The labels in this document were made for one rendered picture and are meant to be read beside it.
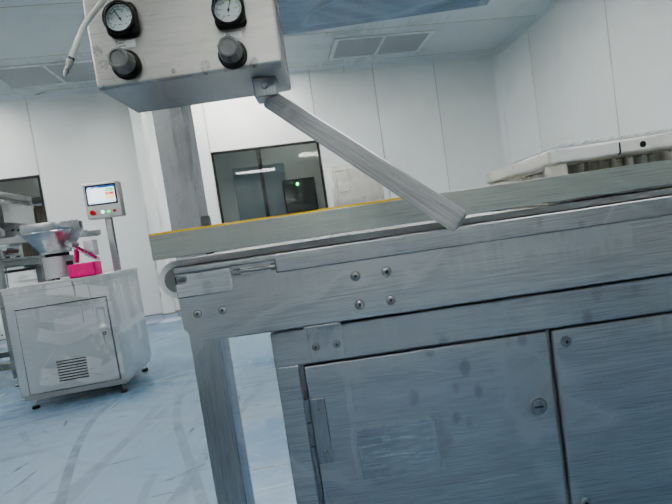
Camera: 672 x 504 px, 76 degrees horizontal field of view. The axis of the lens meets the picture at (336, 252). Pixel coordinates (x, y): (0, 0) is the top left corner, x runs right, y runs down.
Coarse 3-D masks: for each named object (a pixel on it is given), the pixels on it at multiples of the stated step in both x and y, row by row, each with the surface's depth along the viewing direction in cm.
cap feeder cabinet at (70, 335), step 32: (32, 288) 260; (64, 288) 262; (96, 288) 265; (128, 288) 296; (32, 320) 260; (64, 320) 263; (96, 320) 265; (128, 320) 286; (32, 352) 261; (64, 352) 263; (96, 352) 266; (128, 352) 278; (32, 384) 261; (64, 384) 264; (96, 384) 268
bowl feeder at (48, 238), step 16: (32, 224) 272; (48, 224) 274; (64, 224) 280; (80, 224) 292; (32, 240) 276; (48, 240) 277; (64, 240) 283; (96, 240) 289; (48, 256) 284; (64, 256) 286; (48, 272) 283; (64, 272) 285
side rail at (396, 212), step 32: (448, 192) 54; (480, 192) 54; (512, 192) 54; (544, 192) 54; (576, 192) 54; (608, 192) 54; (256, 224) 54; (288, 224) 54; (320, 224) 54; (352, 224) 54; (384, 224) 54; (160, 256) 54
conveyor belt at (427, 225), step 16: (640, 192) 56; (656, 192) 56; (528, 208) 58; (544, 208) 56; (560, 208) 56; (416, 224) 62; (432, 224) 56; (304, 240) 66; (320, 240) 56; (336, 240) 56; (352, 240) 56; (208, 256) 56; (224, 256) 56; (240, 256) 56
